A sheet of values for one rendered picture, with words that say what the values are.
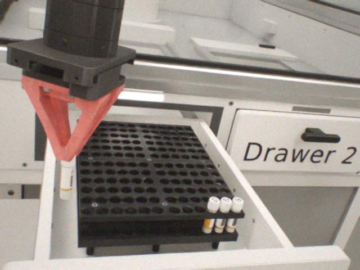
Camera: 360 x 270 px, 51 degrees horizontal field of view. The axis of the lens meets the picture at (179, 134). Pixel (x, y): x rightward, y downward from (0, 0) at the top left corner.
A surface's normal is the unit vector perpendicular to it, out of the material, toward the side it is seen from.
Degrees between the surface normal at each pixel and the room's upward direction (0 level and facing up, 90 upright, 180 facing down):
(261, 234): 90
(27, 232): 0
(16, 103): 90
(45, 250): 0
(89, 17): 88
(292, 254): 0
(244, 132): 90
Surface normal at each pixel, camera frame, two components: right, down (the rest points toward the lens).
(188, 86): 0.25, 0.46
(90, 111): -0.27, 0.63
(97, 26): 0.50, 0.44
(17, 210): 0.18, -0.89
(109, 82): 0.95, 0.28
